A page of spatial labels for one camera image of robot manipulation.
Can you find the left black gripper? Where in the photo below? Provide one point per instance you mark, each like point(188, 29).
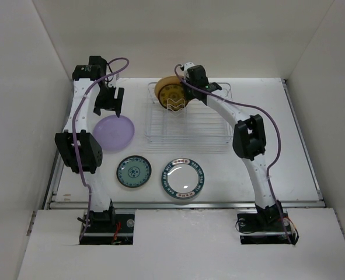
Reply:
point(112, 104)

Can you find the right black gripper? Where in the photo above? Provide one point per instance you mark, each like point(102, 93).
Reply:
point(188, 96)

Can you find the tan plastic plate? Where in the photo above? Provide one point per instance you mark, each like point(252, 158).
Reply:
point(166, 81)

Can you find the white wire dish rack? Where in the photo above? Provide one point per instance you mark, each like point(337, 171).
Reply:
point(193, 123)

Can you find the purple plastic plate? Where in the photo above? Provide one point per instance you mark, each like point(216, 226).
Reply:
point(113, 133)

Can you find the teal blue patterned plate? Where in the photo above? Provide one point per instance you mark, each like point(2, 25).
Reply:
point(133, 171)

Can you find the green rim white plate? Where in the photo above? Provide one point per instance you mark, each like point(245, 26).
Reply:
point(182, 179)

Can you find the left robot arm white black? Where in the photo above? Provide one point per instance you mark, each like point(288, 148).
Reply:
point(95, 90)

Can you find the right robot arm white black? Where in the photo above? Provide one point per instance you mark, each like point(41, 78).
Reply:
point(248, 142)

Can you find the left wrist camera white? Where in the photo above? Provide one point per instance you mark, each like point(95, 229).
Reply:
point(113, 81)

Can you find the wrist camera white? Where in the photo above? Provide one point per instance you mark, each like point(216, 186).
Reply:
point(113, 81)
point(184, 69)

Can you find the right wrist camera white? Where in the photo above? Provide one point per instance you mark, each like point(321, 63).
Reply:
point(184, 69)

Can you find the metal rail front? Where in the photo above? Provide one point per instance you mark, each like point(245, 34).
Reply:
point(190, 205)

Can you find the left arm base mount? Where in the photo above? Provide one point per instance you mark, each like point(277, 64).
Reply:
point(108, 228)

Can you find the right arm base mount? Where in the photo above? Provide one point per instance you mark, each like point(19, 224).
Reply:
point(253, 232)

